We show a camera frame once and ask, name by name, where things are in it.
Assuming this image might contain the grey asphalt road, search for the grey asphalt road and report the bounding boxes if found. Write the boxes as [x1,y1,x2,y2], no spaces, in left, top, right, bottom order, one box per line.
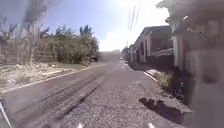
[0,59,194,128]

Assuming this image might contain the pale concrete kerb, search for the pale concrete kerb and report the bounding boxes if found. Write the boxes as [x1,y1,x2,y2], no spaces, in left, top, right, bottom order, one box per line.
[143,70,159,83]
[0,63,104,94]

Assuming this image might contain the long low building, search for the long low building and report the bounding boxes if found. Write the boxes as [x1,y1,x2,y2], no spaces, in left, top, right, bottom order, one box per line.
[128,25,175,68]

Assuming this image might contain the row of trees and bushes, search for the row of trees and bushes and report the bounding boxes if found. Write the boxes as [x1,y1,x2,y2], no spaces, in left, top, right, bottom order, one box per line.
[0,0,101,66]

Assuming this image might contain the weedy grass strip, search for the weedy grass strip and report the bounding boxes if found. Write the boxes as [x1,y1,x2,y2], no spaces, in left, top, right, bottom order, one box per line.
[156,71,188,101]

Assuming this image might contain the dirt and grass verge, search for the dirt and grass verge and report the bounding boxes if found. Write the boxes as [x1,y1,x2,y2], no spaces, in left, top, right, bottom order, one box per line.
[0,61,101,91]

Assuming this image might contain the grey building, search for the grey building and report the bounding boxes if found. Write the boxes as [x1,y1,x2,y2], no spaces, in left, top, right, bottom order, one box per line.
[156,0,224,128]

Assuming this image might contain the overhead wires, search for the overhead wires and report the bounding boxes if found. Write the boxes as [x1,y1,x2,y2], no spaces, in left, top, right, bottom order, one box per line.
[126,0,143,34]

